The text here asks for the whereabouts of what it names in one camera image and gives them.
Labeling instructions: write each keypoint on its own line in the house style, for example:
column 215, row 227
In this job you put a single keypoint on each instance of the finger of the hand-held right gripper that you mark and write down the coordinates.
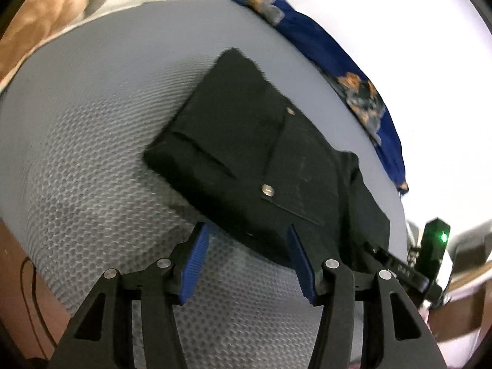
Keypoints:
column 403, row 271

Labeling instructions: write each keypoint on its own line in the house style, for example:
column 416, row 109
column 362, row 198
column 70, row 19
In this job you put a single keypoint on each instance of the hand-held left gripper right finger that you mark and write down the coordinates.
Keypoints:
column 301, row 265

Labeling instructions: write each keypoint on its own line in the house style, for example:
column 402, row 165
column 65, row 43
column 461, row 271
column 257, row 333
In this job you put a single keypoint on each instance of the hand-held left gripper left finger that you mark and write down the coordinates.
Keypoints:
column 196, row 257

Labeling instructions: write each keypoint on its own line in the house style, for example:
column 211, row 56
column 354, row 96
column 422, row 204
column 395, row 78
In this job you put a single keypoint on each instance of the black pants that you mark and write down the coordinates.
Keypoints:
column 238, row 153

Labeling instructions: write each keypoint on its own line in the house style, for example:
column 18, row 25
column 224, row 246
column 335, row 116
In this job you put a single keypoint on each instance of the brown wooden furniture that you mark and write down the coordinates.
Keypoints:
column 461, row 315

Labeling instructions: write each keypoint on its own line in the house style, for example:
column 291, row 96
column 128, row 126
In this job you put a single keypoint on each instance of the grey mesh bed mattress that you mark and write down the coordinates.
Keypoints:
column 96, row 142

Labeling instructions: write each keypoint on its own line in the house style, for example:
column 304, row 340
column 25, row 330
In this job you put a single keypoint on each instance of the blue floral blanket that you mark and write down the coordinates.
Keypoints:
column 319, row 46

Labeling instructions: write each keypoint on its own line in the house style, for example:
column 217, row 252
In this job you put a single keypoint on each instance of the white floral pillow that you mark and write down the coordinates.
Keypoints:
column 50, row 4

